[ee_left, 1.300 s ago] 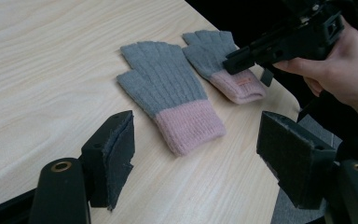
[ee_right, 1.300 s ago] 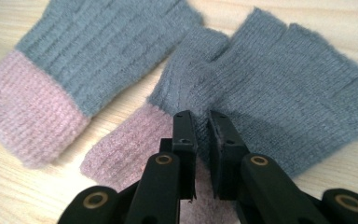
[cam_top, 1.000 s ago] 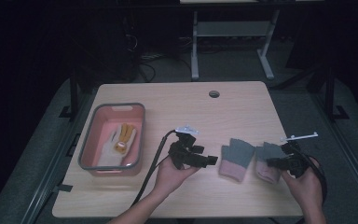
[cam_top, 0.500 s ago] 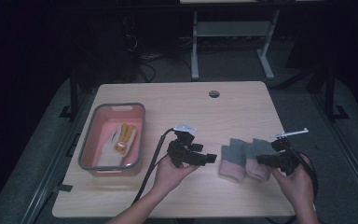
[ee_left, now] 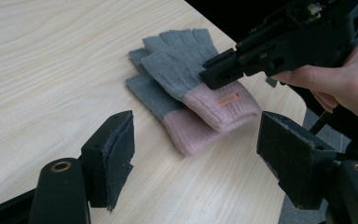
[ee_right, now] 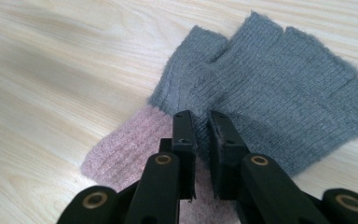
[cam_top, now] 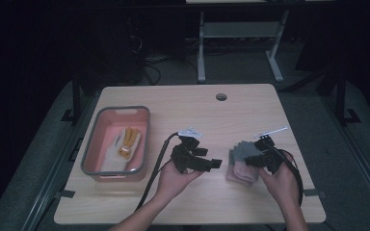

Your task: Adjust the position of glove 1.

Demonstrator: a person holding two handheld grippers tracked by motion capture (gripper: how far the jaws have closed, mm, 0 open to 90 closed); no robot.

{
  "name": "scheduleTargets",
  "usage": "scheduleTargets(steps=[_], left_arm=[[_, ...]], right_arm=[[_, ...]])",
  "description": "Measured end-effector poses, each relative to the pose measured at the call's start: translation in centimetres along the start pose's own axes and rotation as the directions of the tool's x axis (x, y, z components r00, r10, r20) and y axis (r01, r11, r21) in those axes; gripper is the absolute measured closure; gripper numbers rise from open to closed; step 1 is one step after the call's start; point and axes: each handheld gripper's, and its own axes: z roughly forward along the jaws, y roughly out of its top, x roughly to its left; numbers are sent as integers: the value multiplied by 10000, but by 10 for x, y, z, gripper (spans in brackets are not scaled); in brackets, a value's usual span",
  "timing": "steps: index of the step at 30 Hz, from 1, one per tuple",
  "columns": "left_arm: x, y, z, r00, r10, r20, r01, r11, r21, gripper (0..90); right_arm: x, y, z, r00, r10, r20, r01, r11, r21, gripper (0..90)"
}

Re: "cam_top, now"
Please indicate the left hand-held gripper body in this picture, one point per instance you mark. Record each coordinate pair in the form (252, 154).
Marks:
(184, 157)

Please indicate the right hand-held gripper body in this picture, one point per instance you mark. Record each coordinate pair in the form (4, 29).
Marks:
(274, 159)

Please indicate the grey glove with pink cuff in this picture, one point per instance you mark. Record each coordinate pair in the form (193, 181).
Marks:
(245, 149)
(234, 178)

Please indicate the beige glove with bear patch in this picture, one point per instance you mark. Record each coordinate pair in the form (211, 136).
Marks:
(129, 141)

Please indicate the pink basin with grey rim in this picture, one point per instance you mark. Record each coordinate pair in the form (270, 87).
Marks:
(106, 128)

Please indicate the person's left hand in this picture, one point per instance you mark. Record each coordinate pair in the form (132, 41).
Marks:
(173, 183)

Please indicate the person's right hand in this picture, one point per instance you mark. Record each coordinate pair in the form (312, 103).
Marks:
(284, 186)

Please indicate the black metal stand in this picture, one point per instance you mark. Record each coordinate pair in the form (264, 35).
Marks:
(75, 96)
(341, 96)

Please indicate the grey metal desk frame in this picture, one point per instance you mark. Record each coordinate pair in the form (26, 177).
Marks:
(237, 29)

